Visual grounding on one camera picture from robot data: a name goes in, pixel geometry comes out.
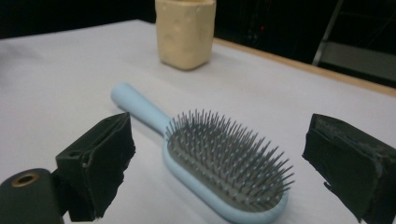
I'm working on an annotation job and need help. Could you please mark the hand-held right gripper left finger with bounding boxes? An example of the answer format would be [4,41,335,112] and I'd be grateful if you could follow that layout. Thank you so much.
[50,111,137,223]

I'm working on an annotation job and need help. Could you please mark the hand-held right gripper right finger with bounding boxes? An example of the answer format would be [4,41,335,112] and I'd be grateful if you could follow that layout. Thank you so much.
[301,113,396,224]

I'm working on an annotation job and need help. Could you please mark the light blue hairbrush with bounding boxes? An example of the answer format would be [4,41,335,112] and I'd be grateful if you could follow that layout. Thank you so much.
[110,81,296,224]

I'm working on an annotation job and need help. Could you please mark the beige square cup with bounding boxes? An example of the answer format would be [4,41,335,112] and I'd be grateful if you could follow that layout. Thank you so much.
[154,0,218,71]

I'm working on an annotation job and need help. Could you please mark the white table mat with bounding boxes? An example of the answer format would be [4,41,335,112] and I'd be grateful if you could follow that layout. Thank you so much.
[0,19,396,224]

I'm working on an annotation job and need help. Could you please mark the grey metal stand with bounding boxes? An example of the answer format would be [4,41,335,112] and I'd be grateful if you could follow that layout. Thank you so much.
[312,0,396,84]

